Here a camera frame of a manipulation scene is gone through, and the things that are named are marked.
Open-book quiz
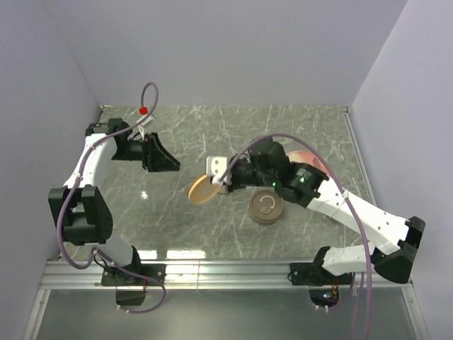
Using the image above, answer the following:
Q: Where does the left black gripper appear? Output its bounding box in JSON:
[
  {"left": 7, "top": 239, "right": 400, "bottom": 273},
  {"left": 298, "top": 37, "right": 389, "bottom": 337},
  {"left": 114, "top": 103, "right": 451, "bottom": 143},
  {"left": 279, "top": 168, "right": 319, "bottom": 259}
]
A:
[{"left": 112, "top": 132, "right": 180, "bottom": 172}]

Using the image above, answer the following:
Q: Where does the brown round lid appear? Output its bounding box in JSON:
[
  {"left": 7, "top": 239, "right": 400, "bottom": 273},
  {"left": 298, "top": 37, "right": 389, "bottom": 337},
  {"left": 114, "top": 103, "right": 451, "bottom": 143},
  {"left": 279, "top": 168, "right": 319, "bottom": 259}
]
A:
[{"left": 248, "top": 190, "right": 284, "bottom": 214}]

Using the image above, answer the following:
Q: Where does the beige round lid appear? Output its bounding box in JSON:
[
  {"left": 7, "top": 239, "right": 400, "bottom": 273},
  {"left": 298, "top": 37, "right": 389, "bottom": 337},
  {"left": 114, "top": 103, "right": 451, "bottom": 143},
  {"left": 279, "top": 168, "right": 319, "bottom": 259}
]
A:
[{"left": 188, "top": 174, "right": 222, "bottom": 205}]

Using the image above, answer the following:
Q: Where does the brown steel lunch container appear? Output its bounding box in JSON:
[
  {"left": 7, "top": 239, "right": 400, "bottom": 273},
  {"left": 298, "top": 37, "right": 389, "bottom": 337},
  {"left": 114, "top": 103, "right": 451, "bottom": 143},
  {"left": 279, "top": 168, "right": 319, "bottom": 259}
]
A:
[{"left": 249, "top": 210, "right": 283, "bottom": 225}]

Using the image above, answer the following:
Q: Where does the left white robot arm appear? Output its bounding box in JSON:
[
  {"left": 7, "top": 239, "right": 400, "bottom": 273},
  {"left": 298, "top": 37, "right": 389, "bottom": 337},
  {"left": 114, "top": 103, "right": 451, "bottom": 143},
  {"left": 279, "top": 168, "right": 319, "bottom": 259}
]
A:
[{"left": 48, "top": 118, "right": 180, "bottom": 285}]

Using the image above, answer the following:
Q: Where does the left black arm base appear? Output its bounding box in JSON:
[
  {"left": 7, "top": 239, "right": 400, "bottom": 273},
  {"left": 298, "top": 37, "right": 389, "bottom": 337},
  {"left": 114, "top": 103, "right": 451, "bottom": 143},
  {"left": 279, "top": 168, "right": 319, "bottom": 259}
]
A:
[{"left": 95, "top": 247, "right": 166, "bottom": 314}]

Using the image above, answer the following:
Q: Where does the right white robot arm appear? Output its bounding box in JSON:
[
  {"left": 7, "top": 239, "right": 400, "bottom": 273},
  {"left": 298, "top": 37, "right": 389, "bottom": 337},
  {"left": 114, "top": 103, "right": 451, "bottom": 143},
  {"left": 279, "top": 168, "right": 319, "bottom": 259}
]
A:
[{"left": 213, "top": 137, "right": 425, "bottom": 285}]

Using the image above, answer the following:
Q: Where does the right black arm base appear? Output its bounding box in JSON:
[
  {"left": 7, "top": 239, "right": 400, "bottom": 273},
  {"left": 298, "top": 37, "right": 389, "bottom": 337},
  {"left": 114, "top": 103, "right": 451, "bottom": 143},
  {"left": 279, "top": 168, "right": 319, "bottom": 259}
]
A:
[{"left": 287, "top": 246, "right": 355, "bottom": 312}]

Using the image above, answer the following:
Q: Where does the beige steel lunch container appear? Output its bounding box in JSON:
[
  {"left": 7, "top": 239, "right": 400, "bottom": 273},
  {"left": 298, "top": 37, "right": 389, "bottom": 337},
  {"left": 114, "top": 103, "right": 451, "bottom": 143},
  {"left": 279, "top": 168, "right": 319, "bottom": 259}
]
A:
[{"left": 218, "top": 185, "right": 229, "bottom": 194}]

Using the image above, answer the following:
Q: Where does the pink white plate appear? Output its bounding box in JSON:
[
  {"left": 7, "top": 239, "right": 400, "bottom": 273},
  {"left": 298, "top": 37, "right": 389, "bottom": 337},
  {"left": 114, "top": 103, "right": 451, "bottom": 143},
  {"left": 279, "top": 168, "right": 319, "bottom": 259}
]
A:
[{"left": 286, "top": 150, "right": 330, "bottom": 176}]

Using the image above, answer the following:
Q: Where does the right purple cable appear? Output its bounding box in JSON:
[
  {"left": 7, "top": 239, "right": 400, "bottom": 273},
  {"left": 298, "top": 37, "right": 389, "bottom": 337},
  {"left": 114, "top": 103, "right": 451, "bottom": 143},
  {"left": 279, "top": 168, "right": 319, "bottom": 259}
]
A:
[{"left": 222, "top": 132, "right": 374, "bottom": 340}]

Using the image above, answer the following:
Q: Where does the purple cable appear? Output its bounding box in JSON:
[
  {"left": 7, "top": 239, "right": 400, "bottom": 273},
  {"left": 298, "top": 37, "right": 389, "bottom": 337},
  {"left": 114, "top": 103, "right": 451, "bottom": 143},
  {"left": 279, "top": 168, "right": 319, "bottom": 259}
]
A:
[
  {"left": 222, "top": 132, "right": 374, "bottom": 340},
  {"left": 56, "top": 81, "right": 167, "bottom": 315}
]

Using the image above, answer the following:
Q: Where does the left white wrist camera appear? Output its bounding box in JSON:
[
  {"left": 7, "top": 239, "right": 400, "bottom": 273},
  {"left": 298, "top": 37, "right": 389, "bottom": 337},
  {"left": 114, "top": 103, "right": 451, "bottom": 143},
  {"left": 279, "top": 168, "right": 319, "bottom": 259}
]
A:
[{"left": 137, "top": 106, "right": 156, "bottom": 139}]

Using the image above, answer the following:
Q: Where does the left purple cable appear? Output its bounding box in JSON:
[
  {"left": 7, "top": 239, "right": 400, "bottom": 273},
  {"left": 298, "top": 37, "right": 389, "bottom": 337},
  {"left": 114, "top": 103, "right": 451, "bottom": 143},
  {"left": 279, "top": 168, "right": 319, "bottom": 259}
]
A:
[{"left": 56, "top": 81, "right": 167, "bottom": 315}]

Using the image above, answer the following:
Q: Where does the aluminium rail frame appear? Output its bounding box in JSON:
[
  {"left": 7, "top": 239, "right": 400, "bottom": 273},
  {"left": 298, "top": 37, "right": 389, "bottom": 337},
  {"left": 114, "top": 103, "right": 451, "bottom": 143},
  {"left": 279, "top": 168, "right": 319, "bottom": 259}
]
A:
[{"left": 21, "top": 106, "right": 431, "bottom": 340}]

